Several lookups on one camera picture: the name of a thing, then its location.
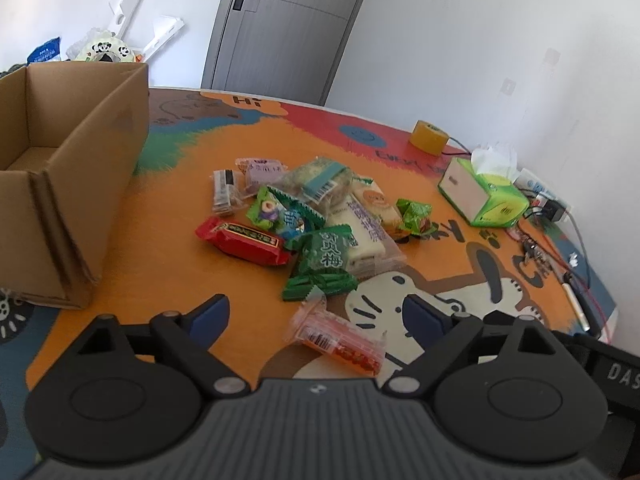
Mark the panda print bag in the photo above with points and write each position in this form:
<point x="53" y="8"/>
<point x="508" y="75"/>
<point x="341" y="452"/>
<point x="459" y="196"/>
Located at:
<point x="107" y="50"/>

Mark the white wall plate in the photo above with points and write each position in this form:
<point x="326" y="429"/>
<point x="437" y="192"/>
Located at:
<point x="551" y="56"/>

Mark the black power adapter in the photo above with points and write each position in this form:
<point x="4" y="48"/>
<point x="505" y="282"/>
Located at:
<point x="554" y="209"/>

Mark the colourful cartoon play mat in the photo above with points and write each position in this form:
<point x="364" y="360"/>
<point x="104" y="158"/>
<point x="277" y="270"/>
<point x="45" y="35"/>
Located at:
<point x="180" y="270"/>

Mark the large white snack packet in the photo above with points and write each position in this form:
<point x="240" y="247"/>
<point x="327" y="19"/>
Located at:
<point x="367" y="240"/>

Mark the green and blue candy packet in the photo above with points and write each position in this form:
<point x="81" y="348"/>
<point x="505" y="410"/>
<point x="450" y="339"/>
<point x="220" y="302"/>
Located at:
<point x="280" y="215"/>

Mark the clear round cake packet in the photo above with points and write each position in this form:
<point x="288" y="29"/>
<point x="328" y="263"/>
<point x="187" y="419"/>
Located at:
<point x="317" y="182"/>

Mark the green tissue box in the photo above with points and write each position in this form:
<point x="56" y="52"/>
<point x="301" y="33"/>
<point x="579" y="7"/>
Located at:
<point x="480" y="195"/>

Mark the blue plastic bag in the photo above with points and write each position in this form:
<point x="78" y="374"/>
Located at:
<point x="44" y="51"/>

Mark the white power strip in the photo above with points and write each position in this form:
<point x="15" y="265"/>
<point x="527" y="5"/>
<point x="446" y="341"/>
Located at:
<point x="542" y="187"/>

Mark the clear packet of red snack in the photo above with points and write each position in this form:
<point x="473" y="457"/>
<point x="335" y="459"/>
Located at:
<point x="335" y="337"/>

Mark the black and white snack packet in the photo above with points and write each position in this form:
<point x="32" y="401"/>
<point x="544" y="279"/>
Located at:
<point x="225" y="190"/>

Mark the brown cardboard box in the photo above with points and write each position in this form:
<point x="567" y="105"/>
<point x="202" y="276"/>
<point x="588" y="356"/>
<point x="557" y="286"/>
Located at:
<point x="85" y="175"/>

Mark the white pen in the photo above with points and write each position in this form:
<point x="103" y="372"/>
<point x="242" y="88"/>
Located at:
<point x="580" y="310"/>

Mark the dark green snack packet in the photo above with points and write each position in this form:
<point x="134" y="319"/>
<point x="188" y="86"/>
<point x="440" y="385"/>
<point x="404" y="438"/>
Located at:
<point x="320" y="262"/>

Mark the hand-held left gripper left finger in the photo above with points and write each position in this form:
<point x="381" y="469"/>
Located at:
<point x="212" y="312"/>

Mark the white wall socket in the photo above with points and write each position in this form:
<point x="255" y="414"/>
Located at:
<point x="508" y="86"/>

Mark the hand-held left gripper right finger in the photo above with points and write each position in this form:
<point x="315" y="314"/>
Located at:
<point x="419" y="316"/>

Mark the shiny green snack packet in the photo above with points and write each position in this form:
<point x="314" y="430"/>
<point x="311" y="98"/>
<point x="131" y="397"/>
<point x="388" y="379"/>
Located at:
<point x="414" y="215"/>

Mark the grey door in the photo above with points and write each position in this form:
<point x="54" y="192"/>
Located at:
<point x="290" y="25"/>

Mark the cream and orange snack packet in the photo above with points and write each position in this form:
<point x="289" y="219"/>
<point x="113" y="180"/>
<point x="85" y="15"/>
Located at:
<point x="377" y="200"/>

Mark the pink snack packet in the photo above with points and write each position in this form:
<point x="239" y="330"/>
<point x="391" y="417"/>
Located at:
<point x="260" y="170"/>

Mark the yellow tape roll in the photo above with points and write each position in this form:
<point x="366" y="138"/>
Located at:
<point x="427" y="136"/>

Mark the short white plastic bracket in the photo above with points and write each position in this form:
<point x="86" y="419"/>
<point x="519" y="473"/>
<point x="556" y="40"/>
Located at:
<point x="162" y="35"/>

